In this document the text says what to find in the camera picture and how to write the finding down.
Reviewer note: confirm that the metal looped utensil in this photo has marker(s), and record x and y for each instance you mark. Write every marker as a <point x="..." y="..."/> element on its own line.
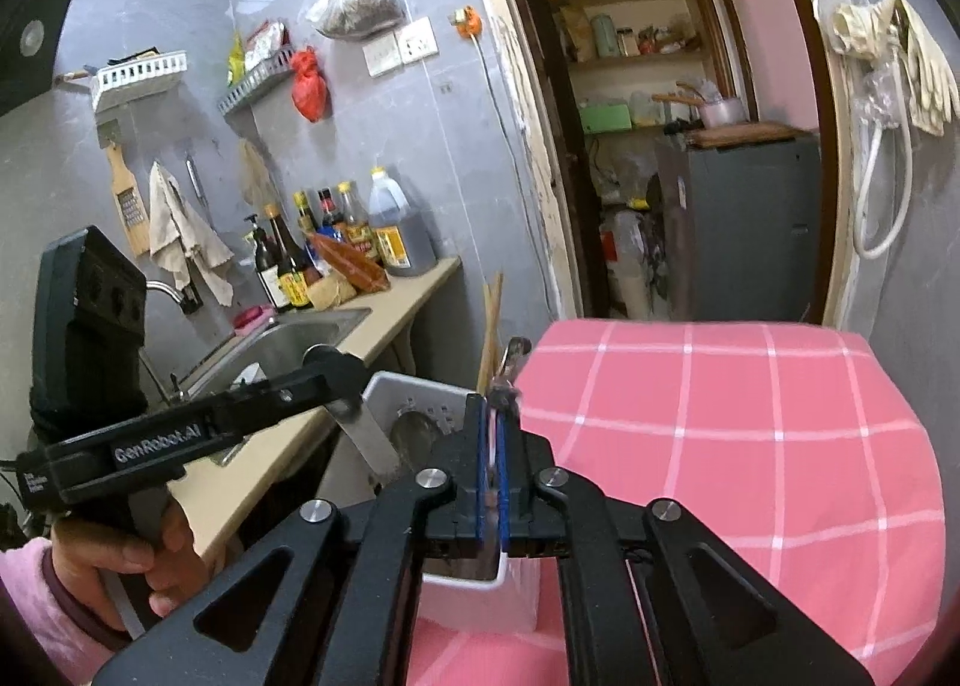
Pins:
<point x="512" y="363"/>

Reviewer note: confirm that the yellow cap dark bottle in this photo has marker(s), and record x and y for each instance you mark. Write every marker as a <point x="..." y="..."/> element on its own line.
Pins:
<point x="306" y="213"/>

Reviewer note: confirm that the hanging metal utensil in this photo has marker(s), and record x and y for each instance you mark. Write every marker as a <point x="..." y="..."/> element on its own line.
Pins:
<point x="196" y="187"/>

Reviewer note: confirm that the white wall shelf basket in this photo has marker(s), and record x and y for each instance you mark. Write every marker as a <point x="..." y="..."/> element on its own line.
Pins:
<point x="139" y="74"/>

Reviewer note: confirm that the wooden chopstick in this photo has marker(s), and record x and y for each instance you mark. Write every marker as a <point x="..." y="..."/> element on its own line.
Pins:
<point x="495" y="326"/>
<point x="486" y="333"/>

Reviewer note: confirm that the tall soy sauce bottle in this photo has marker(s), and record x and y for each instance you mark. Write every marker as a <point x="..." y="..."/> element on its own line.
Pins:
<point x="291" y="273"/>

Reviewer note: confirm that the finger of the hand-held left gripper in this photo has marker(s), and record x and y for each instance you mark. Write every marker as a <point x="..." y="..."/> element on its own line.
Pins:
<point x="300" y="390"/>
<point x="225" y="392"/>

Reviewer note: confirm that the black range hood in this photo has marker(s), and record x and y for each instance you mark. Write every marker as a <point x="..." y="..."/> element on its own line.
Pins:
<point x="30" y="26"/>

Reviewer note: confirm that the stainless steel spoon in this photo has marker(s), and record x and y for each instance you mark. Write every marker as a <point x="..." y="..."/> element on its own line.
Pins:
<point x="414" y="435"/>

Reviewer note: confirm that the red cap dark bottle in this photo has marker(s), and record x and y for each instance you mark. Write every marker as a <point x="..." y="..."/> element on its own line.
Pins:
<point x="330" y="210"/>

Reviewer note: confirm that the white plastic utensil basket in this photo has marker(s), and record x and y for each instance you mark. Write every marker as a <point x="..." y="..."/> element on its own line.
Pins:
<point x="457" y="600"/>

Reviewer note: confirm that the wooden cutting board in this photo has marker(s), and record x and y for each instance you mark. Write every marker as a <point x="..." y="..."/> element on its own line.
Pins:
<point x="750" y="133"/>

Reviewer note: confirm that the person's left hand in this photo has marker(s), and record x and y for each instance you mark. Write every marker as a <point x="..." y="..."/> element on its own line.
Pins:
<point x="90" y="543"/>

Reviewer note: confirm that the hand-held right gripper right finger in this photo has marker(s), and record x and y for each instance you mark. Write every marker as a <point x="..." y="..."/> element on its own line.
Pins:
<point x="503" y="498"/>

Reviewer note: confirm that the wide metal blade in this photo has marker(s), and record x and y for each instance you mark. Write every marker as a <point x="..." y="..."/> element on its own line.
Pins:
<point x="367" y="446"/>

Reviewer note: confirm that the grey cabinet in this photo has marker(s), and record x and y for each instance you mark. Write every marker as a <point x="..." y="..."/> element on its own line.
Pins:
<point x="739" y="228"/>

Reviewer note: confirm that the stainless steel sink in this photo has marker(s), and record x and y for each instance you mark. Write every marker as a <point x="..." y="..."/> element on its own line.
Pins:
<point x="300" y="337"/>

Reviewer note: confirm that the tan packet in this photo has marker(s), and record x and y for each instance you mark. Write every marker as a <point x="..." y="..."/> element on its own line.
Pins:
<point x="331" y="292"/>

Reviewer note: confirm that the wooden grater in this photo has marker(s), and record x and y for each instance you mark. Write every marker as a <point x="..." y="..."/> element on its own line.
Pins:
<point x="127" y="198"/>

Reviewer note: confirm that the orange plug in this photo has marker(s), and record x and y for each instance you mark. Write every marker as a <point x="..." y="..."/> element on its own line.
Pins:
<point x="465" y="22"/>

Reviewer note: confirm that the large dark vinegar jug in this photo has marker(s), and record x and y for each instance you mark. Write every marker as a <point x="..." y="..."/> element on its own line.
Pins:
<point x="401" y="228"/>

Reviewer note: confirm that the small metal pot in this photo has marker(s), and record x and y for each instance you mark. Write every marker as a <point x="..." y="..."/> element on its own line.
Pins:
<point x="721" y="114"/>

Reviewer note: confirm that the beige hanging towel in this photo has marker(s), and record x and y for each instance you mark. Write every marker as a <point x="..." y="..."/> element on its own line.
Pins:
<point x="184" y="228"/>

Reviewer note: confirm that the person's left forearm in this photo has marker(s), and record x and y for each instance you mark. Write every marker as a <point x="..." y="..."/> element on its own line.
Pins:
<point x="37" y="611"/>

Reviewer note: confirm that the dark pump bottle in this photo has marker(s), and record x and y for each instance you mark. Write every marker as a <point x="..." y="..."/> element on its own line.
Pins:
<point x="264" y="273"/>

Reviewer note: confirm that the white sack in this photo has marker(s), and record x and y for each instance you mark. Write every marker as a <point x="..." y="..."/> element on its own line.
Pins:
<point x="628" y="266"/>

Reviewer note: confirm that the white wall socket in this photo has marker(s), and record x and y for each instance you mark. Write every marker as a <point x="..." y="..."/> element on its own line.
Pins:
<point x="401" y="47"/>

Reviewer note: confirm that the dark wooden door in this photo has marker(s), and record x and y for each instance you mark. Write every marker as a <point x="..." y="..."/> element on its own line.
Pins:
<point x="566" y="168"/>

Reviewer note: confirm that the pink checked tablecloth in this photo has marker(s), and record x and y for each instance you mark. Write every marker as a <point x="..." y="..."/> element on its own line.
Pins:
<point x="712" y="476"/>

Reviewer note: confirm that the cream rubber gloves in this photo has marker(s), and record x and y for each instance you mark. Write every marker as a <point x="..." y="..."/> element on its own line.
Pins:
<point x="922" y="67"/>

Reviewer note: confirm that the pink sponge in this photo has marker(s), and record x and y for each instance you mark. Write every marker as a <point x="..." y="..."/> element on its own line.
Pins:
<point x="255" y="320"/>

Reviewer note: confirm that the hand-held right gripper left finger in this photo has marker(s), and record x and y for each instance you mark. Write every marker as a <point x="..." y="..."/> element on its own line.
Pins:
<point x="475" y="483"/>

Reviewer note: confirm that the chrome faucet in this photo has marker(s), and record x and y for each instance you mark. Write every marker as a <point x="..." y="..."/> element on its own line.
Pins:
<point x="176" y="294"/>

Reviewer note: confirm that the red and white packets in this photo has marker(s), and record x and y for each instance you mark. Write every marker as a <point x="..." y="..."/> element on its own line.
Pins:
<point x="266" y="44"/>

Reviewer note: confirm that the yellow cap sauce bottle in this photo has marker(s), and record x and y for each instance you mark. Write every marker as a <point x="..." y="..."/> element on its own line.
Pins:
<point x="358" y="228"/>

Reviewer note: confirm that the metal wall shelf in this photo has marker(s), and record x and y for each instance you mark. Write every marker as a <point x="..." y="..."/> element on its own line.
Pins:
<point x="255" y="82"/>

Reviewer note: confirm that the yellow packet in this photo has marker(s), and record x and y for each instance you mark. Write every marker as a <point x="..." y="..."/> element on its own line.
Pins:
<point x="236" y="59"/>

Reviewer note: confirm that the worn door frame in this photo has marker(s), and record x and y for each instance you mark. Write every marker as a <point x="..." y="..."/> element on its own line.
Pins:
<point x="836" y="168"/>

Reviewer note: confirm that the green box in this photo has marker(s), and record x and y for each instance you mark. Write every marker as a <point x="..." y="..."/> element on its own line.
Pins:
<point x="604" y="118"/>

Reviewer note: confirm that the red plastic bag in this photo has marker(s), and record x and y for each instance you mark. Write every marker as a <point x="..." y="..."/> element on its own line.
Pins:
<point x="310" y="86"/>

